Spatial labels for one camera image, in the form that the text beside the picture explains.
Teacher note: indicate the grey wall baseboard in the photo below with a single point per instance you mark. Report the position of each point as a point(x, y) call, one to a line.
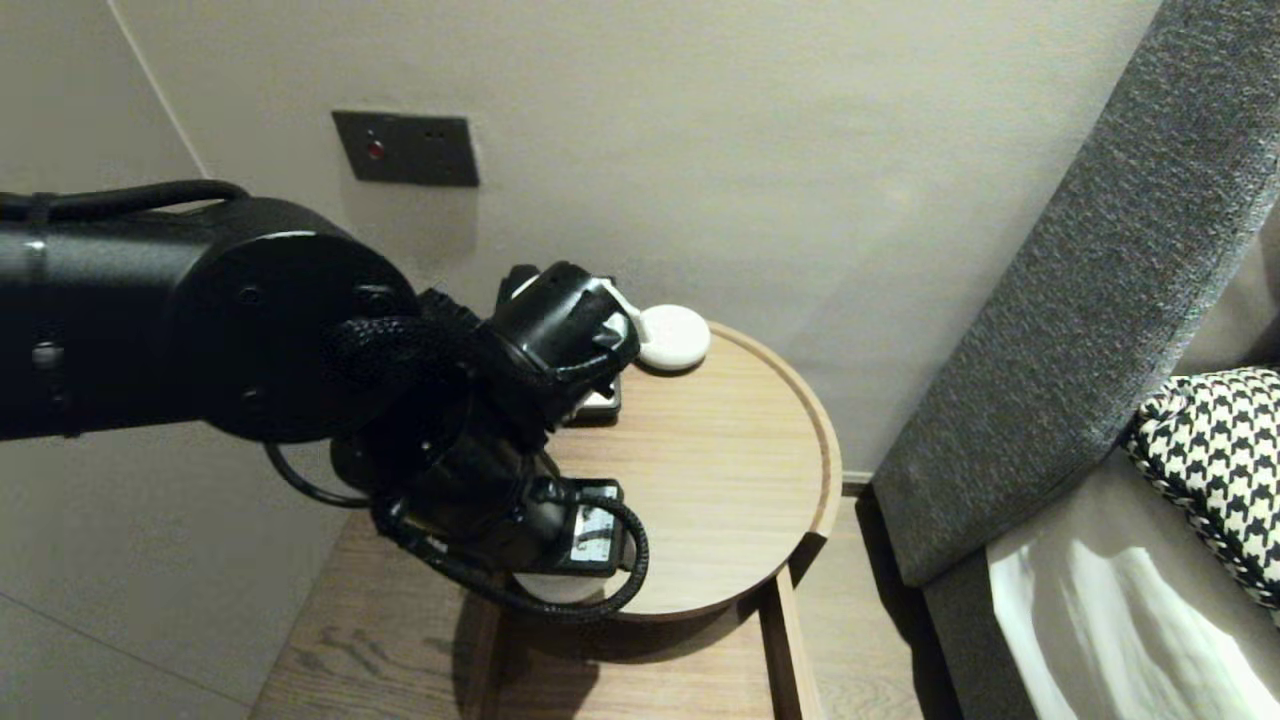
point(857, 484)

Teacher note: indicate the black telephone handset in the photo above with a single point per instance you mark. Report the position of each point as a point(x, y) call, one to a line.
point(518, 278)

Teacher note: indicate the white keypad telephone base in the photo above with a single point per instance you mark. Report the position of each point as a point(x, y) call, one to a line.
point(602, 405)

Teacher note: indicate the dark wall plate small holes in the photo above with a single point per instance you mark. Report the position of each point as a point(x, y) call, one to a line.
point(445, 153)

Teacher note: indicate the curved wooden table drawer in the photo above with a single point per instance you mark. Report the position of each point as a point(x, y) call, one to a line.
point(660, 680)

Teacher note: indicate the grey fabric headboard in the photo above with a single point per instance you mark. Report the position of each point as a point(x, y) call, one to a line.
point(1080, 300)

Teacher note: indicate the white round lidded jar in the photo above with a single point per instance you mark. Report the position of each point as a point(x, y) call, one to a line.
point(560, 588)

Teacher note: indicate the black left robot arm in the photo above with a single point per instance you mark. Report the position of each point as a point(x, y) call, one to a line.
point(200, 320)

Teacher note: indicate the white domed round speaker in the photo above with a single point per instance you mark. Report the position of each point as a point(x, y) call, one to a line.
point(680, 338)

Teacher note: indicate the beige bed linen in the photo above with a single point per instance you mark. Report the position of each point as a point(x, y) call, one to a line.
point(1100, 620)

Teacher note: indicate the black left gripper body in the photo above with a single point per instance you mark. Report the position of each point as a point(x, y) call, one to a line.
point(560, 530)

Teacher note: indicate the dark switch plate red light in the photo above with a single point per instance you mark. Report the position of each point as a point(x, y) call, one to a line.
point(372, 148)

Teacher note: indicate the grey fabric bed frame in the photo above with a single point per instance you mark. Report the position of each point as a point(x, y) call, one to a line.
point(965, 650)

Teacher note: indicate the round wooden side table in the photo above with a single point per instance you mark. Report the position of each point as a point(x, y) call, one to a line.
point(720, 470)

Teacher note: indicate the houndstooth black white pillow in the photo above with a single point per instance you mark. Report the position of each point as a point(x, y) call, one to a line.
point(1215, 450)

